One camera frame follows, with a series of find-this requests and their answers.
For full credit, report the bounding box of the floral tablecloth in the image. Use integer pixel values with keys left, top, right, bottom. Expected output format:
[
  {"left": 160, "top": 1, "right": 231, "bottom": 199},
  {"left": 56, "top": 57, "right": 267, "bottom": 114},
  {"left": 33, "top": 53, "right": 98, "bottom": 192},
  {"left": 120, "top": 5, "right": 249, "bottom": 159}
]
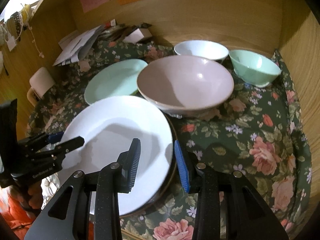
[{"left": 27, "top": 41, "right": 312, "bottom": 239}]

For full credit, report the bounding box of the mint green bowl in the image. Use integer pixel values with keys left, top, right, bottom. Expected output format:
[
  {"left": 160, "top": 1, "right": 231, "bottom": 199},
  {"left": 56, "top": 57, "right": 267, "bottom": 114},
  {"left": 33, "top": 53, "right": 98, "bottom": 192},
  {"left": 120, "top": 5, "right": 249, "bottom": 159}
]
[{"left": 229, "top": 49, "right": 281, "bottom": 88}]

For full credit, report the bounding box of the white plate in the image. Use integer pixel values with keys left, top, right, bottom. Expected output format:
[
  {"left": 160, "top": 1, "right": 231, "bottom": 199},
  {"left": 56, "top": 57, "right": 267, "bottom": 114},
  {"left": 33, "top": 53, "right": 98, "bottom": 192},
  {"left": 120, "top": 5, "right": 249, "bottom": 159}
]
[{"left": 58, "top": 96, "right": 173, "bottom": 216}]

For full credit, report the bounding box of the mint green plate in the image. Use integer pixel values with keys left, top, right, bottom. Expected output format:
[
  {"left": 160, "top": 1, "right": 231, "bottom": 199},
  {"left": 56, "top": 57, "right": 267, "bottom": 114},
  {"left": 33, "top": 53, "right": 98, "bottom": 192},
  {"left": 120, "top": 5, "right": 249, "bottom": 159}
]
[{"left": 84, "top": 59, "right": 148, "bottom": 105}]

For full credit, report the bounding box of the small white box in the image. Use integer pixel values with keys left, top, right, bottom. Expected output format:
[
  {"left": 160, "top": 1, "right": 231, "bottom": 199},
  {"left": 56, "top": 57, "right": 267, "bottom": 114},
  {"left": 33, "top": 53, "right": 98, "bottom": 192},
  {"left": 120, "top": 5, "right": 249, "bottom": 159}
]
[{"left": 123, "top": 28, "right": 152, "bottom": 44}]

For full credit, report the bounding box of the red white tube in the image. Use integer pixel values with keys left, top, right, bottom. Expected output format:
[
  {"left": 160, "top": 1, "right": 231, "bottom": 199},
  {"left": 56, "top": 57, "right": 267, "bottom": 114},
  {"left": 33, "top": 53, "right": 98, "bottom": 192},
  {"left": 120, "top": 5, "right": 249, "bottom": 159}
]
[{"left": 105, "top": 19, "right": 117, "bottom": 29}]

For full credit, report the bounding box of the pink bowl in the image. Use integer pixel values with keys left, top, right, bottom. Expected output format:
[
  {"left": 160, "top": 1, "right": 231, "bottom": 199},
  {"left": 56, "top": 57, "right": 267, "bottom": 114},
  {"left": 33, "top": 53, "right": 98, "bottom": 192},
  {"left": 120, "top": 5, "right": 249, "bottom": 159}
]
[{"left": 137, "top": 55, "right": 234, "bottom": 116}]

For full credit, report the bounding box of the white paper stack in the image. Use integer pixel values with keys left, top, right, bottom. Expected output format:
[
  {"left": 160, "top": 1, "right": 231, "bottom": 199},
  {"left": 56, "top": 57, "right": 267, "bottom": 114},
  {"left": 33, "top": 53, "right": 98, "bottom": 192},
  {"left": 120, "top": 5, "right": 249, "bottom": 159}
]
[{"left": 53, "top": 25, "right": 105, "bottom": 66}]

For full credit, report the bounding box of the hanging cord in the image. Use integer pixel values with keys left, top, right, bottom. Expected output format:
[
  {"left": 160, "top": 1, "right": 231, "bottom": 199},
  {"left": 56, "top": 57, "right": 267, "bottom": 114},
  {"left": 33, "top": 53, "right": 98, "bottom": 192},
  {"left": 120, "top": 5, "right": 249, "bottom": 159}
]
[{"left": 21, "top": 3, "right": 45, "bottom": 59}]

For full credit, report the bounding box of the pink mug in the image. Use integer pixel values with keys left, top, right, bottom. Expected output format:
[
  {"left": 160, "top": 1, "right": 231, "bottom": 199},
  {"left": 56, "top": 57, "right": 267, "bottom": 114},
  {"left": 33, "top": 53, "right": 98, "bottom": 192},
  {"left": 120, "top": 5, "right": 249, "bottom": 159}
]
[{"left": 27, "top": 67, "right": 55, "bottom": 107}]

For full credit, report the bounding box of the white bowl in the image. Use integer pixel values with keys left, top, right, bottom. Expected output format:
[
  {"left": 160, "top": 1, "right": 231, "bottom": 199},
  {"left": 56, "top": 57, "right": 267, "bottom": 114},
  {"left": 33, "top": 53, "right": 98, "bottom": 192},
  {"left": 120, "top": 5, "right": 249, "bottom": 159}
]
[{"left": 174, "top": 40, "right": 229, "bottom": 61}]

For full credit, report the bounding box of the left hand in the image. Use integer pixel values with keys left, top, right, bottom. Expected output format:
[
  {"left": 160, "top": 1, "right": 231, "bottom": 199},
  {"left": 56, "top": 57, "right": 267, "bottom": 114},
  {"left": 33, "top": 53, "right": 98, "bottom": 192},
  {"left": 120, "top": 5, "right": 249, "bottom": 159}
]
[{"left": 8, "top": 181, "right": 43, "bottom": 209}]

